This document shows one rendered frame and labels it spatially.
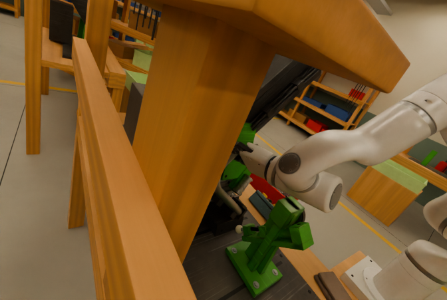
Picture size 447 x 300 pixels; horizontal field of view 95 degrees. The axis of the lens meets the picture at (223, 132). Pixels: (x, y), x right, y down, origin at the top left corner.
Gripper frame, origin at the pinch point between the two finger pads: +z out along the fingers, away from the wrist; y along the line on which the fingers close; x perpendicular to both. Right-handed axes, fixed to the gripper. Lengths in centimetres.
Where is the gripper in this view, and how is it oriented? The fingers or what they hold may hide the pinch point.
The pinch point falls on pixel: (235, 152)
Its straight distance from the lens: 67.9
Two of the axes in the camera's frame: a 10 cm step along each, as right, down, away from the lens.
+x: -6.5, 6.7, -3.6
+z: -6.4, -2.3, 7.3
